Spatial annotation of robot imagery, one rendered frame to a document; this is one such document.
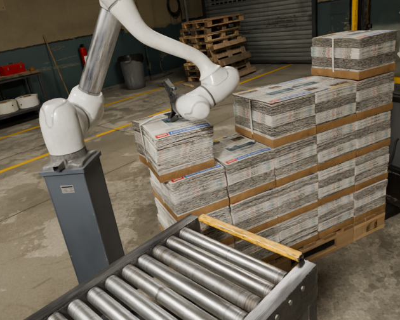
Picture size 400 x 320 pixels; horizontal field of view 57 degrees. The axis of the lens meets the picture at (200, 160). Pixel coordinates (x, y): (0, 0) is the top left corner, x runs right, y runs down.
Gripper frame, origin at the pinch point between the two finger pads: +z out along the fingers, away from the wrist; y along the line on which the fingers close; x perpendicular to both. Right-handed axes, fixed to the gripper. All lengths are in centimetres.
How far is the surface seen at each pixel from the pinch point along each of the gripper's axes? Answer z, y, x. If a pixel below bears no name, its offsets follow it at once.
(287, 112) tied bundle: -18, 18, 57
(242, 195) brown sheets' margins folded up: -17, 55, 26
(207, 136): -19.3, 17.7, 10.8
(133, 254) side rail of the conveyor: -56, 40, -41
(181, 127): -15.0, 11.5, 0.3
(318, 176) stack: -16, 60, 77
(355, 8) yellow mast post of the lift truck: 31, -24, 159
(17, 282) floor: 83, 113, -100
